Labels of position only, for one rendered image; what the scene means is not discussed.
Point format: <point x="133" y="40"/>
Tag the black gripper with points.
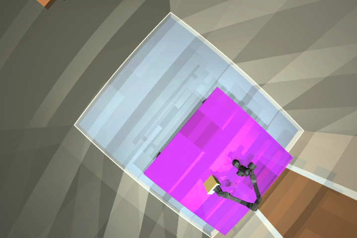
<point x="237" y="165"/>

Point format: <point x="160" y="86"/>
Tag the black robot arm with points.
<point x="245" y="172"/>

